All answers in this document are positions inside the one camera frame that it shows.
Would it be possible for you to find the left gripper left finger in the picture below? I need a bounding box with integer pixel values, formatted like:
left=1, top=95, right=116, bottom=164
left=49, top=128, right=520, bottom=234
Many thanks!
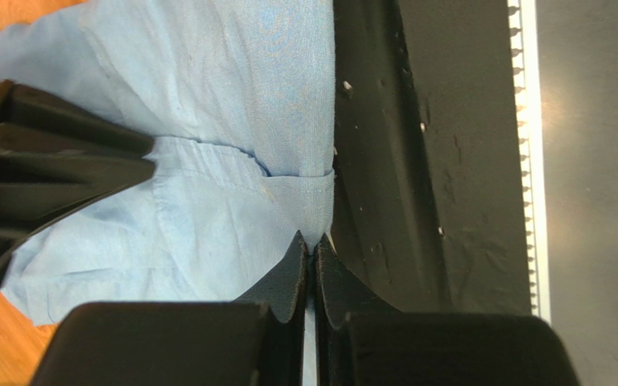
left=31, top=234, right=308, bottom=385

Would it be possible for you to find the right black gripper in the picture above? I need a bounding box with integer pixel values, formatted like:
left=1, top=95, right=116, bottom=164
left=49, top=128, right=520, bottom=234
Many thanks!
left=0, top=80, right=155, bottom=240

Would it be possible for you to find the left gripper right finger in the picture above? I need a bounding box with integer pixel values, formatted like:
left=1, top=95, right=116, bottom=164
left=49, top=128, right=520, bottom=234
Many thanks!
left=315, top=237, right=579, bottom=385

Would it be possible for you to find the light blue long sleeve shirt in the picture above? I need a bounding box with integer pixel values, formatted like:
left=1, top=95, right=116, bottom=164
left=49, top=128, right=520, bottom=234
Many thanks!
left=0, top=1, right=336, bottom=325

